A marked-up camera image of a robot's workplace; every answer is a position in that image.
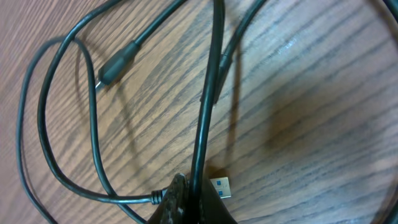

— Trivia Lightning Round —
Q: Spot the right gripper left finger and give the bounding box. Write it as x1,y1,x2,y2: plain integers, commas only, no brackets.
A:
147,173,188,224

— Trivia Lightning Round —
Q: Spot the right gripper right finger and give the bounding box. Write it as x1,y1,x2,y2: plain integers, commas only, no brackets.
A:
198,179,237,224

